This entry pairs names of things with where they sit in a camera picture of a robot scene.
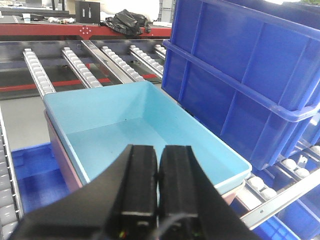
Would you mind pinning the light blue plastic box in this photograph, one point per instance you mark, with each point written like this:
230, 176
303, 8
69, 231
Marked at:
95, 125

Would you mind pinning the black plastic bag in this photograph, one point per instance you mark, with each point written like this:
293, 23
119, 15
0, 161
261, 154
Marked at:
127, 23

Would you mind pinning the blue crate upper left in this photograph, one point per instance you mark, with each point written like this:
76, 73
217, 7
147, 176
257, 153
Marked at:
249, 71

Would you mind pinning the pink plastic box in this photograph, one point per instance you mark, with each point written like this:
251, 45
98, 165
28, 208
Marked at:
71, 177

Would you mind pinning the stainless steel shelf rack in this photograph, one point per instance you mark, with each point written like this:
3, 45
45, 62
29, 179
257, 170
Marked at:
105, 60

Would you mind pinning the black electronics box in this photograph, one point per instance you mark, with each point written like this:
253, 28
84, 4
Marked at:
87, 12

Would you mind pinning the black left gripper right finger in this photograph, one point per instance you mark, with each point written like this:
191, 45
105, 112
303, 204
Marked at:
190, 208

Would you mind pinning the white roller track rail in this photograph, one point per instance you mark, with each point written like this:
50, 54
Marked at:
38, 74

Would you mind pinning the blue crate lower shelf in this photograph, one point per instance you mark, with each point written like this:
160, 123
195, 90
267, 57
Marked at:
39, 177

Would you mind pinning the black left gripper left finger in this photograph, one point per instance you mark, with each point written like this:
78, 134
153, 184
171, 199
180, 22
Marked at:
120, 203

